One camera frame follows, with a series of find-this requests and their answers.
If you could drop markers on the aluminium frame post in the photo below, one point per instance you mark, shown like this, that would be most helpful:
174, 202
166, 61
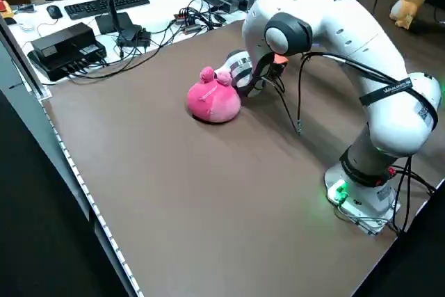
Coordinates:
24, 64

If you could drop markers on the orange foam block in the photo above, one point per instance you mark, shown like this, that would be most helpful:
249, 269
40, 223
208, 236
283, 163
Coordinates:
281, 59

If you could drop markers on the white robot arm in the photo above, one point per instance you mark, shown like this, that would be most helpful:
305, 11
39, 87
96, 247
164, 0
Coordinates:
382, 85

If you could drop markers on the black keyboard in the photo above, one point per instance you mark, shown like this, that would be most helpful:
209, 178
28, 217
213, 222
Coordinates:
104, 5

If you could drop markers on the pink plush toy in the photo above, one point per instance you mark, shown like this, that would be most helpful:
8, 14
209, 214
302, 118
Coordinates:
212, 102

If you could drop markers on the yellow plush toy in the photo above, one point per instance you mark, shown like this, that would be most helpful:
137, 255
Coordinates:
410, 1

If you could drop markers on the black power adapter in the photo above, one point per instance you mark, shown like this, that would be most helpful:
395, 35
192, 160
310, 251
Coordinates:
133, 37

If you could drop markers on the black electronics box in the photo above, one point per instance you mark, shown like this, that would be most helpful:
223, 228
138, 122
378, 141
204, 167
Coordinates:
62, 50

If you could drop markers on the black usb hub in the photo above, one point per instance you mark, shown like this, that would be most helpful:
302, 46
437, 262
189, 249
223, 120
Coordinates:
182, 18

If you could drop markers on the black computer mouse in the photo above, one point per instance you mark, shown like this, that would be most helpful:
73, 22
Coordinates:
54, 11

